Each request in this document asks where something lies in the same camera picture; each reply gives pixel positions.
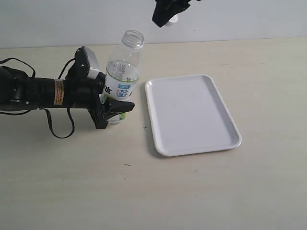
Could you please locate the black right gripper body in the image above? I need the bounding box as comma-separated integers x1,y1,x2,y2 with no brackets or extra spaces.
155,0,191,6

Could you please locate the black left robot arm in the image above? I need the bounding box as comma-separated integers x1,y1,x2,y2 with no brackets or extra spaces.
0,66,134,129

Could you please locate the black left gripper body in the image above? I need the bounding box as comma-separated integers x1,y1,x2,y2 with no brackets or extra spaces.
65,64,107,129

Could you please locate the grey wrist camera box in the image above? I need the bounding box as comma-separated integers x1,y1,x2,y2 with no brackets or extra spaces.
74,46,100,80

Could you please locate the white bottle cap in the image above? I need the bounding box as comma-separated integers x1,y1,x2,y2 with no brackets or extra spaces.
165,14,178,27

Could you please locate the white plastic tray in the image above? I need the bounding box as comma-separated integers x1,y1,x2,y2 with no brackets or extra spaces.
144,74,242,157

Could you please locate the clear plastic drink bottle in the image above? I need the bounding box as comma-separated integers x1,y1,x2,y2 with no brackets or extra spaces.
100,29,145,126

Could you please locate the black camera cable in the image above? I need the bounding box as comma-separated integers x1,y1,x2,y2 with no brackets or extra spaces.
0,57,75,139

